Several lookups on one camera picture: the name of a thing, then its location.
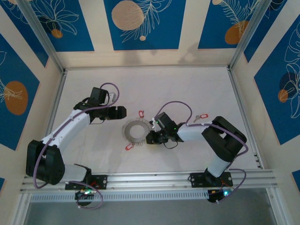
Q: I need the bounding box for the silver keyring disc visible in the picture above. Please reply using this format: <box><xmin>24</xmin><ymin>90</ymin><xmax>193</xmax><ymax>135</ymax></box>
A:
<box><xmin>121</xmin><ymin>117</ymin><xmax>152</xmax><ymax>146</ymax></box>

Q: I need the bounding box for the black controller board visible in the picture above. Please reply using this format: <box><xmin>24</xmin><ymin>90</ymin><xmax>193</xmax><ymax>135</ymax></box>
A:
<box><xmin>75</xmin><ymin>188</ymin><xmax>94</xmax><ymax>201</ymax></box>
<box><xmin>207</xmin><ymin>187</ymin><xmax>233</xmax><ymax>203</ymax></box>

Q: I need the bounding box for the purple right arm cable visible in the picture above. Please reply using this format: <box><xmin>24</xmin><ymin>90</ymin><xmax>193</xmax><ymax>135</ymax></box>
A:
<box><xmin>154</xmin><ymin>100</ymin><xmax>249</xmax><ymax>165</ymax></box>

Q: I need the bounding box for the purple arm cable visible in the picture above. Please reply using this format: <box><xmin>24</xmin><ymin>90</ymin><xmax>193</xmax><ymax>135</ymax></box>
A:
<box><xmin>34</xmin><ymin>82</ymin><xmax>120</xmax><ymax>189</ymax></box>
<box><xmin>154</xmin><ymin>100</ymin><xmax>249</xmax><ymax>165</ymax></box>

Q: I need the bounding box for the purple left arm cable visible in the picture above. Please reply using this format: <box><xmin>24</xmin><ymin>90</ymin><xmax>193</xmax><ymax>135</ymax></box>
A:
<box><xmin>34</xmin><ymin>82</ymin><xmax>120</xmax><ymax>189</ymax></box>

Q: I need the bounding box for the aluminium mounting rail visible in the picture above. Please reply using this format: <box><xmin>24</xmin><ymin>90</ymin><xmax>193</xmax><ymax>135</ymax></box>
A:
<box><xmin>20</xmin><ymin>167</ymin><xmax>277</xmax><ymax>194</ymax></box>

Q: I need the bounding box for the aluminium table edge rail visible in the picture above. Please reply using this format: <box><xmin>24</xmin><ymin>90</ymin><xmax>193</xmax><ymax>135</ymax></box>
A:
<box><xmin>63</xmin><ymin>65</ymin><xmax>232</xmax><ymax>71</ymax></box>
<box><xmin>23</xmin><ymin>69</ymin><xmax>68</xmax><ymax>183</ymax></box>
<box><xmin>227</xmin><ymin>67</ymin><xmax>264</xmax><ymax>169</ymax></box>

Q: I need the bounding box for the grey slotted cable duct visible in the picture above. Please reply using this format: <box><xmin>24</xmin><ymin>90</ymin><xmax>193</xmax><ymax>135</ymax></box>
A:
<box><xmin>29</xmin><ymin>189</ymin><xmax>210</xmax><ymax>203</ymax></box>

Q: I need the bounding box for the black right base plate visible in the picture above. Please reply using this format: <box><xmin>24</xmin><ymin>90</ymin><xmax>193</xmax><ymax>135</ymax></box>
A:
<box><xmin>189</xmin><ymin>172</ymin><xmax>234</xmax><ymax>188</ymax></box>

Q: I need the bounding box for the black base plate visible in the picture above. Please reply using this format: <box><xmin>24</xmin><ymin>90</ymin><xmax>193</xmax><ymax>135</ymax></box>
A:
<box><xmin>65</xmin><ymin>173</ymin><xmax>108</xmax><ymax>191</ymax></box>
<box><xmin>189</xmin><ymin>172</ymin><xmax>234</xmax><ymax>188</ymax></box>

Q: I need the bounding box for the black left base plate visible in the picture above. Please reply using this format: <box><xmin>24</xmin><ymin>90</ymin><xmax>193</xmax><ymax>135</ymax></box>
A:
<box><xmin>65</xmin><ymin>173</ymin><xmax>108</xmax><ymax>191</ymax></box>

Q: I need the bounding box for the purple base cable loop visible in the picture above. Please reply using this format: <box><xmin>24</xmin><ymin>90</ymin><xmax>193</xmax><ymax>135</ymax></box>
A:
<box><xmin>76</xmin><ymin>185</ymin><xmax>104</xmax><ymax>209</ymax></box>
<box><xmin>217</xmin><ymin>168</ymin><xmax>247</xmax><ymax>204</ymax></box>

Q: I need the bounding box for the aluminium frame post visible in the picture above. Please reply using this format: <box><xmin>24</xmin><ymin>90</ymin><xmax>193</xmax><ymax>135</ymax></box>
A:
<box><xmin>228</xmin><ymin>0</ymin><xmax>275</xmax><ymax>71</ymax></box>
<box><xmin>17</xmin><ymin>0</ymin><xmax>65</xmax><ymax>73</ymax></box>

